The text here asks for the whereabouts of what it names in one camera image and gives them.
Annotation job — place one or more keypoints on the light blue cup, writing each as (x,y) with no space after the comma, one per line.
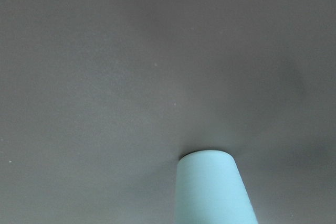
(209,189)

